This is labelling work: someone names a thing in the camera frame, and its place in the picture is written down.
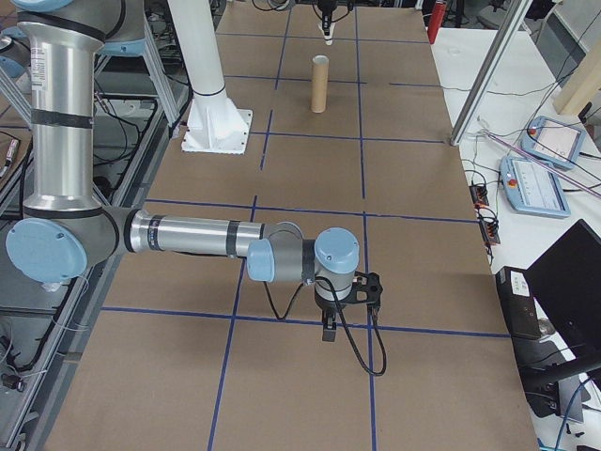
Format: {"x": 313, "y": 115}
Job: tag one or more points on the brown cardboard tube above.
{"x": 319, "y": 87}

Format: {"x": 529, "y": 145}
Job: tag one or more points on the small orange black circuit board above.
{"x": 490, "y": 232}
{"x": 480, "y": 195}

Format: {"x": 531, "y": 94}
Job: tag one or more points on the red bottle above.
{"x": 436, "y": 21}

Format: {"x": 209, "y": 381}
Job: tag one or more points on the pale wooden beam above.
{"x": 582, "y": 80}

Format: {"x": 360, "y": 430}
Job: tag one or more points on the aluminium profile post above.
{"x": 488, "y": 70}

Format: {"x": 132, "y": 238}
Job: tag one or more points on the white side table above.
{"x": 474, "y": 56}

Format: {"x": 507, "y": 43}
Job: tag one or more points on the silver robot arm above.
{"x": 61, "y": 141}

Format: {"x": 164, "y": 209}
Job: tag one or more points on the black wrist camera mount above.
{"x": 371, "y": 286}

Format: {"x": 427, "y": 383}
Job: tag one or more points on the black box device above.
{"x": 519, "y": 305}

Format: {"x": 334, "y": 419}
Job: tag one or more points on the white marker pen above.
{"x": 11, "y": 155}

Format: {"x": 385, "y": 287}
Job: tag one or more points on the black monitor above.
{"x": 570, "y": 282}

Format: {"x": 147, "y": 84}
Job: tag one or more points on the light blue teach pendant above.
{"x": 535, "y": 188}
{"x": 554, "y": 141}

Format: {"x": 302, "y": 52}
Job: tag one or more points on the white column with base plate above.
{"x": 206, "y": 84}

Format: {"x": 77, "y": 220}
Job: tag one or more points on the thin pink rod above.
{"x": 540, "y": 164}

